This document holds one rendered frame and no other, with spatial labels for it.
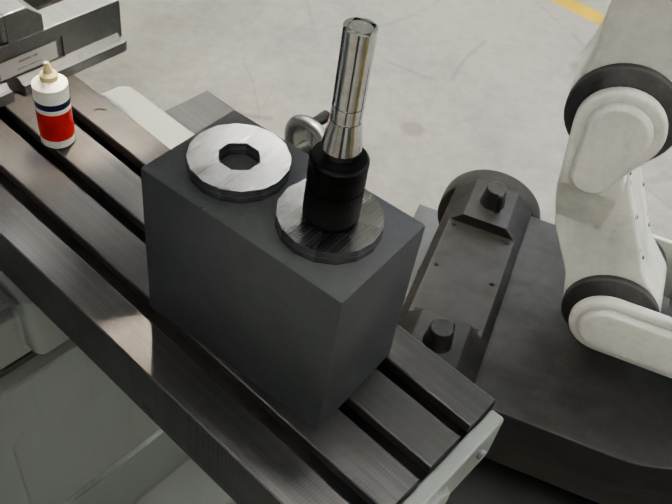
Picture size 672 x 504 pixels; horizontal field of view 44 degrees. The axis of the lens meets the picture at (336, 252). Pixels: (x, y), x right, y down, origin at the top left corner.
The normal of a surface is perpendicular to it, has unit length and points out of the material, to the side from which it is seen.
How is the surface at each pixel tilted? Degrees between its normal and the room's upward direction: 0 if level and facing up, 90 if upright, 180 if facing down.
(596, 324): 90
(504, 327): 0
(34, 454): 90
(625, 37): 90
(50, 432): 90
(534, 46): 0
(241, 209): 0
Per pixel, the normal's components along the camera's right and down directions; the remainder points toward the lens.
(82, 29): 0.75, 0.54
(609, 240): -0.36, 0.65
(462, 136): 0.12, -0.68
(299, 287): -0.60, 0.53
